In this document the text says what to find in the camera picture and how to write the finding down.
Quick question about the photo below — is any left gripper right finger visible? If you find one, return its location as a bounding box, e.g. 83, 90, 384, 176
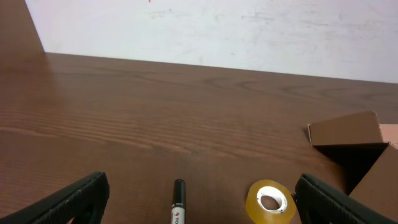
294, 174, 397, 224

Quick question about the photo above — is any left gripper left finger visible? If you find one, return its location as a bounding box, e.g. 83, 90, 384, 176
1, 172, 109, 224

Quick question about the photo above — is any yellow tape roll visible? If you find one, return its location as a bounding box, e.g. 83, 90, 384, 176
246, 180, 297, 224

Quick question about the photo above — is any open cardboard box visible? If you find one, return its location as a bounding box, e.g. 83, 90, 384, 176
308, 111, 397, 221

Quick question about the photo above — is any black marker pen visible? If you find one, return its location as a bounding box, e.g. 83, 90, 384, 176
171, 179, 186, 224

